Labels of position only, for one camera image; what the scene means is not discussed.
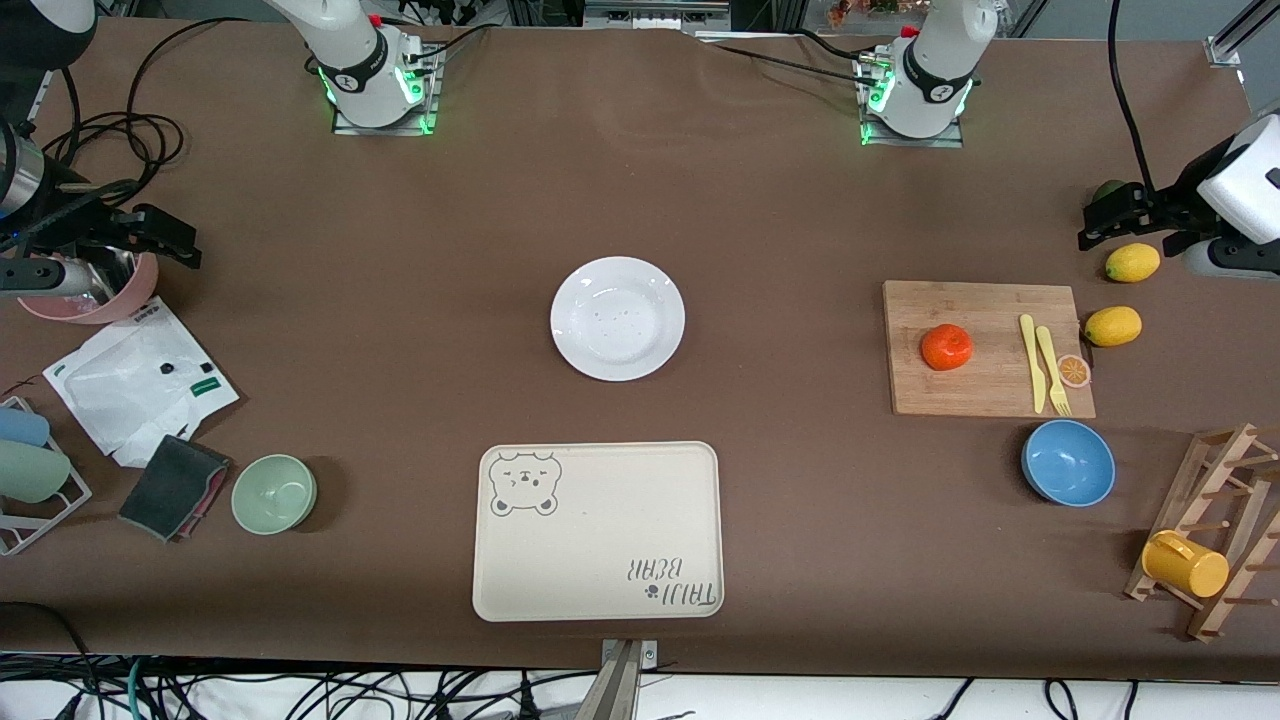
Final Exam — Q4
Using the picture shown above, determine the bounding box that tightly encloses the orange mandarin fruit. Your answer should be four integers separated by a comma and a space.
920, 323, 974, 372

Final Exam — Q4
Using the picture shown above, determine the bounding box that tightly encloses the white round plate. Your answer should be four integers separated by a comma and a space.
550, 256, 687, 383

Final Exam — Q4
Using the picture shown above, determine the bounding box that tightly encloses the yellow lemon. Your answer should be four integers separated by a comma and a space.
1085, 306, 1143, 348
1105, 243, 1161, 283

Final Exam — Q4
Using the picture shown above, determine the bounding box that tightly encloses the pink bowl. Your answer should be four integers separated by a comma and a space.
18, 250, 159, 326

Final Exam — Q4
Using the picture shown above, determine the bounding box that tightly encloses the yellow plastic fork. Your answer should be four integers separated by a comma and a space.
1035, 326, 1073, 417

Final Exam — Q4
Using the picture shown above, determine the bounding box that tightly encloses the yellow plastic knife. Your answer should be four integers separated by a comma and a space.
1019, 314, 1047, 414

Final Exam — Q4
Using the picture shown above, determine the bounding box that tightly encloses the white plastic bag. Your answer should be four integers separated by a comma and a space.
42, 297, 241, 469

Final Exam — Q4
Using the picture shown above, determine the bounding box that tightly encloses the wooden cutting board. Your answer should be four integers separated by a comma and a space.
882, 280, 1097, 419

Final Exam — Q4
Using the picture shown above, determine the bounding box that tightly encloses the light blue cup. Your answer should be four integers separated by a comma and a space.
0, 407, 51, 448

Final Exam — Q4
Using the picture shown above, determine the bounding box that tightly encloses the brown table cover mat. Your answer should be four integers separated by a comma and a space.
0, 18, 1280, 683

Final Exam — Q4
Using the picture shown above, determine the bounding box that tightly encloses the blue bowl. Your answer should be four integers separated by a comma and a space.
1021, 419, 1117, 508

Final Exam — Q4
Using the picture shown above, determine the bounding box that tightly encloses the dark grey folded cloth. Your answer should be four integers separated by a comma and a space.
118, 435, 233, 543

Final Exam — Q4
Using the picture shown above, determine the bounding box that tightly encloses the pale green cup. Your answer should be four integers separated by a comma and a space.
0, 440, 73, 504

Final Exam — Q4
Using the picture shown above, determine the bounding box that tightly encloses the wooden cup drying rack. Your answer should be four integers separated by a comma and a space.
1125, 423, 1280, 643

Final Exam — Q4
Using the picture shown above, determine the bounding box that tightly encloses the pale green bowl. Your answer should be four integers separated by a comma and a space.
231, 454, 318, 536

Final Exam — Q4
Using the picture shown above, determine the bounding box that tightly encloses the yellow plastic cup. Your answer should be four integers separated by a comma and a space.
1141, 530, 1230, 599

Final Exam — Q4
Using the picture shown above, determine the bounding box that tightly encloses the beige tray with bear print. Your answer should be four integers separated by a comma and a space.
472, 441, 725, 623

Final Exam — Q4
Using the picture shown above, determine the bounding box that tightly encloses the black cable coil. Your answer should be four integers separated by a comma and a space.
28, 17, 253, 186

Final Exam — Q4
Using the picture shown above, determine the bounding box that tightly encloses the aluminium frame profile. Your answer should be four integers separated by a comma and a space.
1205, 0, 1280, 69

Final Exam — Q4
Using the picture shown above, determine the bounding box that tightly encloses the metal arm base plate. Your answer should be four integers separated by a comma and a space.
332, 45, 441, 136
858, 50, 966, 149

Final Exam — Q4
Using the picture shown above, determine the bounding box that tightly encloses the white wire cup rack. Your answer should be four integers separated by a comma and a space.
0, 396, 93, 557

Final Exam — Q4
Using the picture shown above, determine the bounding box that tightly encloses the black base cable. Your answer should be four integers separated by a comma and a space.
695, 28, 886, 86

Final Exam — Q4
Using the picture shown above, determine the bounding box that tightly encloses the aluminium frame crossbar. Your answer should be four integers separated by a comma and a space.
505, 0, 801, 41

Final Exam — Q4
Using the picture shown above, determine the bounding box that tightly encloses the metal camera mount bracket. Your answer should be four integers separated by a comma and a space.
585, 638, 661, 720

